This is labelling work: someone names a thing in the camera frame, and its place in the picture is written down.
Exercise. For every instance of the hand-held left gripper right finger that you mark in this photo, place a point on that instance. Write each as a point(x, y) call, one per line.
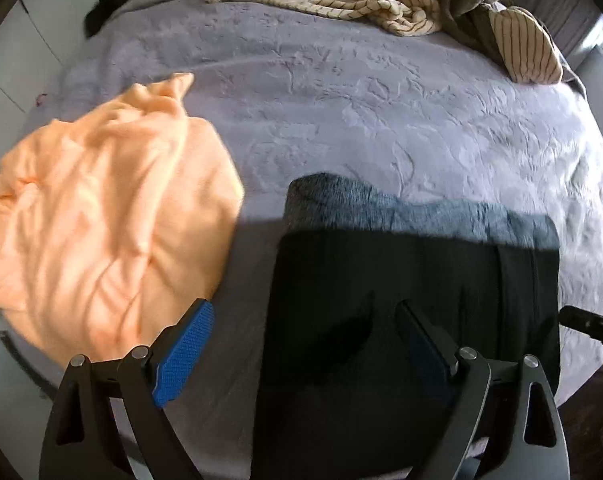
point(426, 345)

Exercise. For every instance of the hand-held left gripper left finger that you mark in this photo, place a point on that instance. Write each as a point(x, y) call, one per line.
point(186, 355)

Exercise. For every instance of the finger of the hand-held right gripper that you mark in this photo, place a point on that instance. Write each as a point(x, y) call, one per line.
point(589, 325)

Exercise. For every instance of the black pants with grey lining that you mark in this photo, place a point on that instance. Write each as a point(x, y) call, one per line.
point(381, 270)

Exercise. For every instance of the orange cloth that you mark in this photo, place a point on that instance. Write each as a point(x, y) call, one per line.
point(106, 220)

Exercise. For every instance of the lilac embossed blanket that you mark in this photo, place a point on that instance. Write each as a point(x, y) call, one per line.
point(356, 100)

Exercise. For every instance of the beige striped pillow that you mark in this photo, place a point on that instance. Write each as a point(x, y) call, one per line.
point(529, 47)

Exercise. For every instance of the grey-brown cloth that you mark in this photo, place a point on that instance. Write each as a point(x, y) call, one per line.
point(474, 25)

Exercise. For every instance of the black cloth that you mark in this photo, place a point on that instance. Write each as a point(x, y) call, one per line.
point(111, 7)

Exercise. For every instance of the white wardrobe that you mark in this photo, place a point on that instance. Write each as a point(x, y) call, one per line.
point(31, 35)

